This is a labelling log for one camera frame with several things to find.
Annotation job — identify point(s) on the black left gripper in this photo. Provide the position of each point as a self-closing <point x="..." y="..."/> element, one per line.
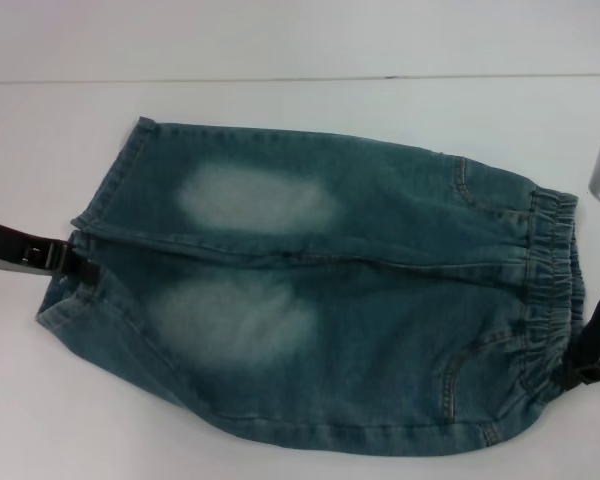
<point x="0" y="245"/>

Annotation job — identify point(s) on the blue denim shorts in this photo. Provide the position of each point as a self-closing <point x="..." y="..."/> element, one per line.
<point x="290" y="150"/>

